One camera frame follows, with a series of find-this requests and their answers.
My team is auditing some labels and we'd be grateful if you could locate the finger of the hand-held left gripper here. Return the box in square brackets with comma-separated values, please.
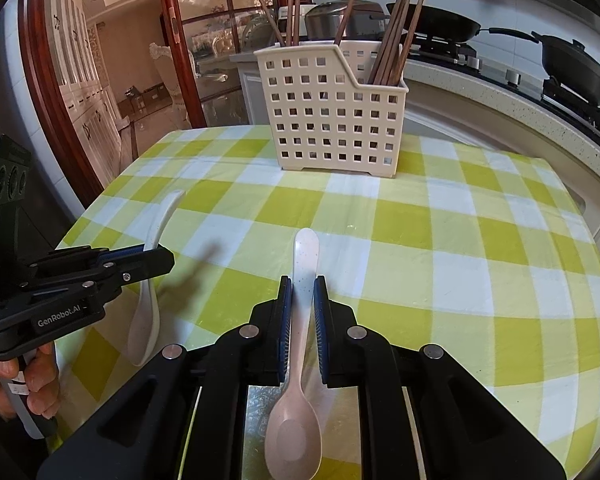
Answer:
[27, 246, 146, 281]
[87, 247, 176, 291]

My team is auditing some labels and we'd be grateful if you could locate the green checked tablecloth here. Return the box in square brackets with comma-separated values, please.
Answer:
[55, 125, 600, 480]

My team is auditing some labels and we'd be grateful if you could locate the bundle of brown chopsticks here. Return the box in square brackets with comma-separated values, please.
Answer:
[367, 0, 430, 88]

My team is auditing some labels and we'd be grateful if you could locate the white spoon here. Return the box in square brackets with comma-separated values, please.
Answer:
[126, 189, 187, 367]

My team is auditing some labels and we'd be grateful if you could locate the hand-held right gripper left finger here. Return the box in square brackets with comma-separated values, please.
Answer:
[36, 275, 293, 480]

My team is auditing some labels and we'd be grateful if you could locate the beige speckled spoon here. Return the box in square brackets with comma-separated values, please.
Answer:
[264, 227, 323, 478]

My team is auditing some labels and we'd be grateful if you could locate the person's left hand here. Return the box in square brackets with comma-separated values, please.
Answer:
[0, 346, 61, 418]

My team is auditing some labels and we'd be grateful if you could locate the wood framed glass door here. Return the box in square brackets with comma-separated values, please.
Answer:
[157, 0, 311, 128]

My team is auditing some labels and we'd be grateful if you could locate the cream perforated plastic basket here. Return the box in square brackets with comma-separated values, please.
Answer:
[253, 40, 410, 179]

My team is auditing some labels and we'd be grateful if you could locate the white rice cooker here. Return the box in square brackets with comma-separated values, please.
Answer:
[275, 4, 318, 41]

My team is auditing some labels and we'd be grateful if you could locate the steel pot with lid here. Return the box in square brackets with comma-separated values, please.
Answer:
[305, 1, 386, 41]

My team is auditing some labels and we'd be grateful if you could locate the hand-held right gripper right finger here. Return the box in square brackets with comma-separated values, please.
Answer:
[314, 275, 566, 480]

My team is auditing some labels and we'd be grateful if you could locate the black pan with lid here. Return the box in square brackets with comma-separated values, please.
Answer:
[531, 32, 600, 106]

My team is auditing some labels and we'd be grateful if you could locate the black wok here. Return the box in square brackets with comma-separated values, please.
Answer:
[386, 2, 538, 45]

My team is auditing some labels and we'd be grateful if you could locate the white panelled wardrobe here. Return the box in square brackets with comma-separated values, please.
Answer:
[45, 0, 131, 161]

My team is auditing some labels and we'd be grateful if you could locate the black gas stove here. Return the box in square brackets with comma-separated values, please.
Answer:
[410, 35, 600, 163]

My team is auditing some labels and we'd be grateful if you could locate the dark wooden door frame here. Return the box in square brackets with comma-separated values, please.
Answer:
[19, 0, 106, 206]

